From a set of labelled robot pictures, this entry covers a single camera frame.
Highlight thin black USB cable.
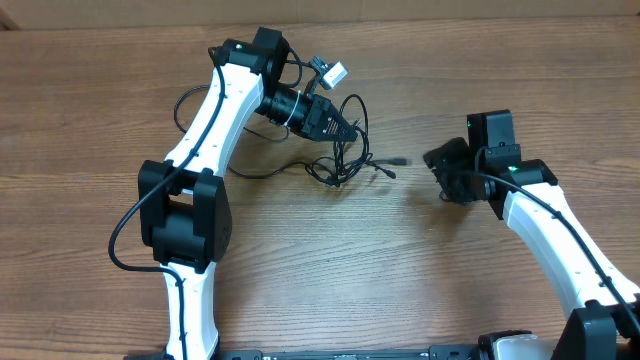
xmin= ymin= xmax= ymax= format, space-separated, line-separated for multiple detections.
xmin=173 ymin=84 xmax=397 ymax=181

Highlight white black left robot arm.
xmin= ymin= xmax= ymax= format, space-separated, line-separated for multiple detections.
xmin=138 ymin=27 xmax=357 ymax=359

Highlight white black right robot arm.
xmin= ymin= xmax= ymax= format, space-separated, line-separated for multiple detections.
xmin=423 ymin=110 xmax=639 ymax=360

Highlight black USB cable with tag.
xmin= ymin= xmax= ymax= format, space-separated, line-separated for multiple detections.
xmin=304 ymin=93 xmax=409 ymax=188

